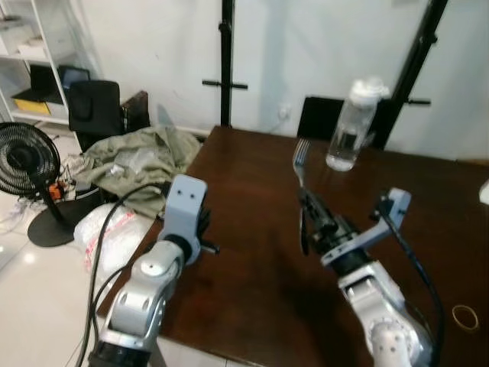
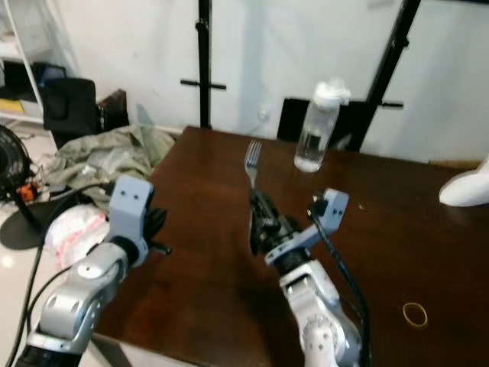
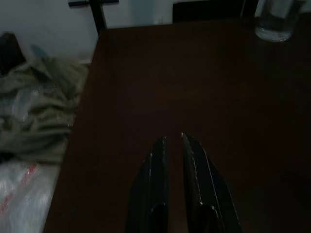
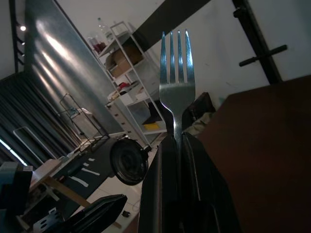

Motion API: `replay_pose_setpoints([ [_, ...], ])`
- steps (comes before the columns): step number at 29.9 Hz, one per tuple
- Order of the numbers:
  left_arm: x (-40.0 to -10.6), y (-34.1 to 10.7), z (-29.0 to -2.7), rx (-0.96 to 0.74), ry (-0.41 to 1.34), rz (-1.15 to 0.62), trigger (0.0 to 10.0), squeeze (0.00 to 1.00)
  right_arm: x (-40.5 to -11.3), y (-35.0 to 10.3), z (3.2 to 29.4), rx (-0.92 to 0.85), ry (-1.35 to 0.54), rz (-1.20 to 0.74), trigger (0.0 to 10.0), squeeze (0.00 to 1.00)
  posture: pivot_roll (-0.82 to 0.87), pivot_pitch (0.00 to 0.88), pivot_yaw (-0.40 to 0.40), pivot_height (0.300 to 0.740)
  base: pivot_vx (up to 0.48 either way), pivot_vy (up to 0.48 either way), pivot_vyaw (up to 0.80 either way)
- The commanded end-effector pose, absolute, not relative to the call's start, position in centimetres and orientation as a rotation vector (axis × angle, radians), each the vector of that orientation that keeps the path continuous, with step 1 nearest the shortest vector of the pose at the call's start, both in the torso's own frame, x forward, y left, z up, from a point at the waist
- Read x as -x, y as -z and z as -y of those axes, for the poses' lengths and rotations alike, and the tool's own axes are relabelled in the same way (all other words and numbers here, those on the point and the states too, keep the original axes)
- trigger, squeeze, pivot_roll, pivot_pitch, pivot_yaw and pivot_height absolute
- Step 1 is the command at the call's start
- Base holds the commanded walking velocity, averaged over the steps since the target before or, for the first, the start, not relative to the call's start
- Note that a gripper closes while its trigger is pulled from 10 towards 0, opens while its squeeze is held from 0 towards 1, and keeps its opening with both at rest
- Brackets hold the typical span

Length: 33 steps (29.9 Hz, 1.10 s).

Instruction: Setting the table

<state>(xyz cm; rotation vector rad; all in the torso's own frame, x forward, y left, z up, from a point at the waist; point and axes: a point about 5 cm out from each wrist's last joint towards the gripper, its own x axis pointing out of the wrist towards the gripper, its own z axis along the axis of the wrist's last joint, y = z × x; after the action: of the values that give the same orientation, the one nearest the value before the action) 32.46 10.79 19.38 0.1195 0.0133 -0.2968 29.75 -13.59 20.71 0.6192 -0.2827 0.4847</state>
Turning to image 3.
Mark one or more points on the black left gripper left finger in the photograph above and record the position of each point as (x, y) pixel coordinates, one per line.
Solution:
(151, 189)

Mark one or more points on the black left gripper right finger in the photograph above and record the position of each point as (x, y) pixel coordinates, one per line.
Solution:
(206, 189)

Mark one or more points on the clear plastic bag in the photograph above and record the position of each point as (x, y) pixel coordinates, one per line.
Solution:
(20, 194)

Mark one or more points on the olive green cloth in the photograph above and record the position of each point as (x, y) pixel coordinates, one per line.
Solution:
(36, 106)

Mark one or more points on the black chair backrest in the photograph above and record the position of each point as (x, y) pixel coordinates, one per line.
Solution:
(211, 11)

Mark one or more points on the clear drinking glass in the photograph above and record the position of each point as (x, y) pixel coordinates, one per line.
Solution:
(277, 20)

